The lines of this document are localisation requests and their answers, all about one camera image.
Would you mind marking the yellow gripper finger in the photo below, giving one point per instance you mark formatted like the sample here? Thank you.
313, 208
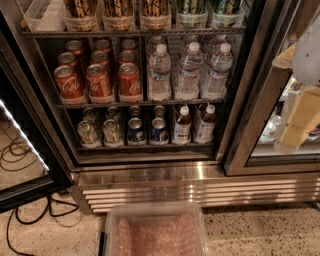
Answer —
285, 59
302, 115

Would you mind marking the water bottle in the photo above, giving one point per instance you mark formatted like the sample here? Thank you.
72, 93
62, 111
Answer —
189, 69
220, 64
159, 74

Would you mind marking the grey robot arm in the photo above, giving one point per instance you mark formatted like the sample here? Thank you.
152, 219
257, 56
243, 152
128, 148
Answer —
303, 58

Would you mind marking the right fridge glass door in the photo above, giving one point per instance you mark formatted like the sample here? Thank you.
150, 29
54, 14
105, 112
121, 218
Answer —
251, 148

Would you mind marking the top shelf right green can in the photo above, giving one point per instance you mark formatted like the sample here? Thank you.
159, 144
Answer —
227, 14

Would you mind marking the shelf green can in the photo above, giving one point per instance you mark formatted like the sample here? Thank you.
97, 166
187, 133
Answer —
227, 14
191, 14

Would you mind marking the right brown tea bottle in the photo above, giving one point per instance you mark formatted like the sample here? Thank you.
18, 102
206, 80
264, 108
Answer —
205, 124

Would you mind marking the brown tea bottle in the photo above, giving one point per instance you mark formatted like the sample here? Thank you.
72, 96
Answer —
182, 125
205, 124

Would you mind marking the top shelf left green can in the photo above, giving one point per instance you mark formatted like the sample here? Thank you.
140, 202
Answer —
191, 14

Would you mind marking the stainless steel fridge base grille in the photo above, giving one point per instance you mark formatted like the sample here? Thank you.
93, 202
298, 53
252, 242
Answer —
99, 188

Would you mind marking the left brown tea bottle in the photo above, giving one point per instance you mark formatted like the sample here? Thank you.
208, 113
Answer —
182, 125

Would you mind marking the shelf brown can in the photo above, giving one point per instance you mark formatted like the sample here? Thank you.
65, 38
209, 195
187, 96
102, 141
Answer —
155, 14
80, 15
118, 15

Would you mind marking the top shelf left brown can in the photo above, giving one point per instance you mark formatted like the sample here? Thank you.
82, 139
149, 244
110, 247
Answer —
80, 15

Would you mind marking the empty clear shelf tray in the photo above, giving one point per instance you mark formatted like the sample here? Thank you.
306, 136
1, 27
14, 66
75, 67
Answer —
45, 16

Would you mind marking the open fridge glass door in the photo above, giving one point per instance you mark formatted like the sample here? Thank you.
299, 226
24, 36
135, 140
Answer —
36, 169

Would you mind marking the front right blue pepsi can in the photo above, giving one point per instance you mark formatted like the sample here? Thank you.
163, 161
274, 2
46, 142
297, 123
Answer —
159, 134

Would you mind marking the blue pepsi can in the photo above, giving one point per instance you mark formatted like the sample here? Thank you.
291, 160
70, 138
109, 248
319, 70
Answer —
159, 134
136, 134

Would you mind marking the front right cola can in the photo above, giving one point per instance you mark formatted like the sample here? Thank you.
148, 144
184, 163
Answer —
130, 89

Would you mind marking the cola can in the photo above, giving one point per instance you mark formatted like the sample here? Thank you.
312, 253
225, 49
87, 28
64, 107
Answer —
103, 45
127, 57
129, 45
130, 89
100, 89
100, 57
72, 91
70, 59
76, 47

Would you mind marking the back right cola can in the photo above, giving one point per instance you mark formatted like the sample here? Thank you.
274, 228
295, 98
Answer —
129, 45

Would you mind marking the middle right cola can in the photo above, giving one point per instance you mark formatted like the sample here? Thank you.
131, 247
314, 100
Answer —
127, 57

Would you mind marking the front left blue pepsi can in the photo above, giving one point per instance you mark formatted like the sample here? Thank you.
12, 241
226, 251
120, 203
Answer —
136, 134

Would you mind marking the back centre cola can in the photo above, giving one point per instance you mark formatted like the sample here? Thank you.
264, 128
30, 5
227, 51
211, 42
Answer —
103, 45

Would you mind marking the middle centre cola can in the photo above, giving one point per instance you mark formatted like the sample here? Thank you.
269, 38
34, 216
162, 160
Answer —
100, 57

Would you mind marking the front middle cola can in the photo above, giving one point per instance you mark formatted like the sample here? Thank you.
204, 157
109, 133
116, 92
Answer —
100, 89

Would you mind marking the green soda can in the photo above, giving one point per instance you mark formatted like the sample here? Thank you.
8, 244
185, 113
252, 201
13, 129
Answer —
88, 135
112, 133

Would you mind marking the clear plastic storage bin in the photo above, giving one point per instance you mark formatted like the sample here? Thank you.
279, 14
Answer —
155, 229

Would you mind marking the back left cola can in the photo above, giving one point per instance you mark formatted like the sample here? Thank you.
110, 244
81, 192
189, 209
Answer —
76, 47

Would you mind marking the front left green soda can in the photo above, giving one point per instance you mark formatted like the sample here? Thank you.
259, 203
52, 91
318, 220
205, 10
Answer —
88, 135

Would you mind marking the front left cola can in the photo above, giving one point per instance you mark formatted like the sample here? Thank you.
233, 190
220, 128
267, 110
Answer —
72, 91

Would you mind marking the middle left cola can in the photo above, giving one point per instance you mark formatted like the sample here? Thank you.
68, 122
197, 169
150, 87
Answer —
70, 59

